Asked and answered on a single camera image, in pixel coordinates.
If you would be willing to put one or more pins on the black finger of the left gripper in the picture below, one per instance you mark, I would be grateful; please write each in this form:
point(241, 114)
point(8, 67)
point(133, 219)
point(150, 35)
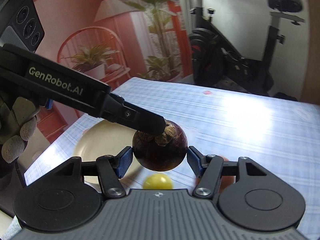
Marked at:
point(116, 109)

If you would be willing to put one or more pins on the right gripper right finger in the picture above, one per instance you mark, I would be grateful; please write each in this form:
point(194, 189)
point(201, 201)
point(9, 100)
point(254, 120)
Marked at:
point(208, 169)

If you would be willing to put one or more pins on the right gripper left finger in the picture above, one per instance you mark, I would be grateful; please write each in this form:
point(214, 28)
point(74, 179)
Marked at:
point(111, 168)

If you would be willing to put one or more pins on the dark purple mangosteen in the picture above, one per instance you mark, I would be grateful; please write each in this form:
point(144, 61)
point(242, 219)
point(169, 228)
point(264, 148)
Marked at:
point(161, 152)

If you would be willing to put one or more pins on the gloved left hand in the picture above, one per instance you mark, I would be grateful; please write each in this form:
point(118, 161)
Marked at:
point(18, 123)

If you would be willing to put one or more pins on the red apple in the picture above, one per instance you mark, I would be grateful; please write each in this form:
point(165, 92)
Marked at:
point(226, 181)

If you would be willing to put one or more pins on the cream oval plate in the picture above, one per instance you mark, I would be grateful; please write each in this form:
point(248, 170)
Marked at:
point(104, 138)

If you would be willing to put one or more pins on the yellow-green round fruit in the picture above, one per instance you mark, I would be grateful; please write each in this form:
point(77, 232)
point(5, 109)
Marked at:
point(158, 181)

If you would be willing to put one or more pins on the blue plaid tablecloth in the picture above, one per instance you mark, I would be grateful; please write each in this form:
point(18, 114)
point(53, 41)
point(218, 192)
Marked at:
point(280, 135)

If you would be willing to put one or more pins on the black exercise bike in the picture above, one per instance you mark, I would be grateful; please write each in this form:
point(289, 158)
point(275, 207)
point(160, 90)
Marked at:
point(245, 24)

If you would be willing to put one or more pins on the wooden door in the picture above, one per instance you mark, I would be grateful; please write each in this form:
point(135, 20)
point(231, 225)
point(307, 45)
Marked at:
point(310, 92)

